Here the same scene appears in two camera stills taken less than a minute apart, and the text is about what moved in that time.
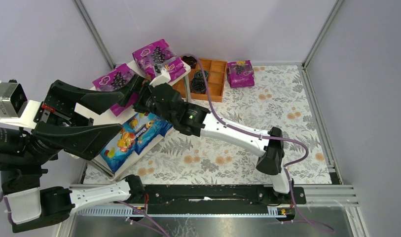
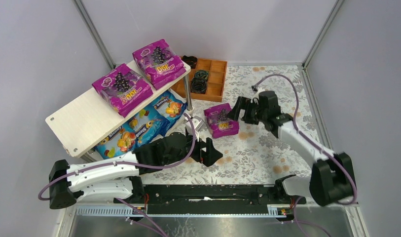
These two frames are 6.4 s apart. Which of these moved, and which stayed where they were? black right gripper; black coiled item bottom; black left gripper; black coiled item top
Moved: black left gripper; black right gripper
Stayed: black coiled item top; black coiled item bottom
